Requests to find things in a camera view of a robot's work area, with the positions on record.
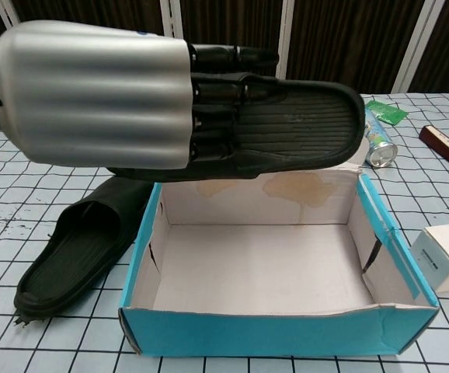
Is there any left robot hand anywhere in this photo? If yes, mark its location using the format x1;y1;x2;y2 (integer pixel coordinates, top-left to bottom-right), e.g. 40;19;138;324
0;19;287;173

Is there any black slipper with ragged heel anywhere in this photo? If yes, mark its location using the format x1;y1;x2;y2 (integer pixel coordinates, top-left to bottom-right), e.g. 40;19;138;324
13;178;156;329

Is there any light blue shoe box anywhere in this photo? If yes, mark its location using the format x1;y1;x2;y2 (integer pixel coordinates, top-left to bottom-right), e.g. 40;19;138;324
118;141;441;357

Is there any white stapler box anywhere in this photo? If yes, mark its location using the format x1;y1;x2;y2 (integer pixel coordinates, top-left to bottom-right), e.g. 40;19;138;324
410;221;449;295

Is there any blue drink can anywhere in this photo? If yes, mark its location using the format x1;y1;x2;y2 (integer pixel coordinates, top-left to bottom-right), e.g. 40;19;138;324
358;108;399;169

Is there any green sachet packet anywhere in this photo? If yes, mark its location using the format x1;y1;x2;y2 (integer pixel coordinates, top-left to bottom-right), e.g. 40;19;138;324
364;99;409;126

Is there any white metal frame post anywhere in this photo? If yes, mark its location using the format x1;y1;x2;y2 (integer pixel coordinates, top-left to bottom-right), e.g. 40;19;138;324
0;0;19;30
159;0;183;42
275;0;296;78
390;0;449;94

